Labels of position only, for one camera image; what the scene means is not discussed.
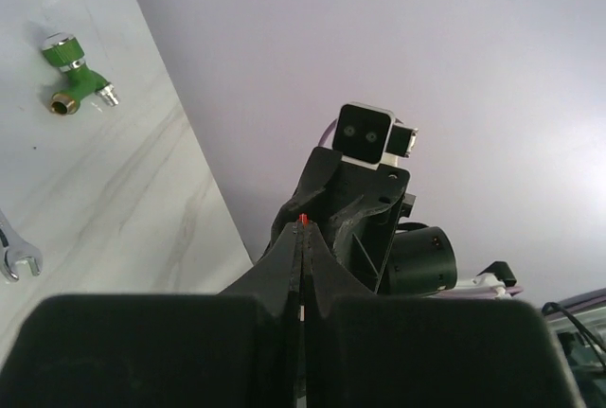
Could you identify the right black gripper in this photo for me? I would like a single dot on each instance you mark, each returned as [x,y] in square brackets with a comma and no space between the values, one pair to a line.
[362,215]

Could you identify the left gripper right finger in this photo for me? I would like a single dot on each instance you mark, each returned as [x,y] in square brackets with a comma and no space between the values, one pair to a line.
[367,350]

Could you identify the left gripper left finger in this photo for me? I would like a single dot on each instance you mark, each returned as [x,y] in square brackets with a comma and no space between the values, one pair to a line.
[237,348]

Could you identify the red blade fuse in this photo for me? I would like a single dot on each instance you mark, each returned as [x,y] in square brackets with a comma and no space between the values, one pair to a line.
[303,219]

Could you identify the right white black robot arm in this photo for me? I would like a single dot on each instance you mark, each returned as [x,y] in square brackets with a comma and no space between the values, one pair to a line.
[497,281]

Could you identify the silver combination wrench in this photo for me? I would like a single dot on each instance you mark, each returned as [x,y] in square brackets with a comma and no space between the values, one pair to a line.
[15,250]

